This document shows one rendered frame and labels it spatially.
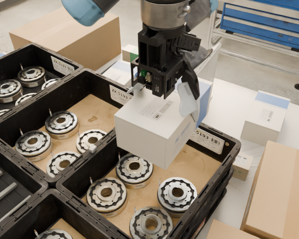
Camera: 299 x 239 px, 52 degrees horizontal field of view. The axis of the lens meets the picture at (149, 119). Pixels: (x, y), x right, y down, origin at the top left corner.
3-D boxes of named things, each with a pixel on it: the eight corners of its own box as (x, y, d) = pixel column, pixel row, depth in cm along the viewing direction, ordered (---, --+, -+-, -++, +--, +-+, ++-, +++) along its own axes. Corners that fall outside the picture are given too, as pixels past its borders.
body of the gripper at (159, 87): (130, 89, 56) (126, 28, 48) (154, 67, 61) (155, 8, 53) (166, 103, 53) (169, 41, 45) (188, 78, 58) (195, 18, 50)
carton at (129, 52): (122, 59, 154) (121, 49, 150) (129, 54, 158) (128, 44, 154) (163, 74, 145) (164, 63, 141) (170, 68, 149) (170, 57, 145)
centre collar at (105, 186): (106, 182, 80) (106, 180, 80) (120, 192, 78) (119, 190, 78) (92, 195, 77) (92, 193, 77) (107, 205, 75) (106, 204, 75)
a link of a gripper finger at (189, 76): (182, 103, 59) (161, 64, 56) (186, 98, 60) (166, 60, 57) (202, 99, 56) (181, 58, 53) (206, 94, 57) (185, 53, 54)
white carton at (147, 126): (164, 96, 77) (165, 66, 71) (208, 113, 73) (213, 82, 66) (116, 146, 65) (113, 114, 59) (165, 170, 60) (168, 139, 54)
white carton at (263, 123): (253, 107, 127) (258, 89, 121) (283, 116, 123) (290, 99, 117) (239, 137, 114) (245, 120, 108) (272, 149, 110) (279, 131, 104)
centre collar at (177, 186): (174, 182, 80) (174, 180, 80) (190, 191, 78) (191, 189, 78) (163, 195, 77) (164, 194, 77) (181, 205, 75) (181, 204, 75)
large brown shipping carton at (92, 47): (79, 37, 171) (73, 1, 158) (121, 52, 159) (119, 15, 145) (21, 70, 147) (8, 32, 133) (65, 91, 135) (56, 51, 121)
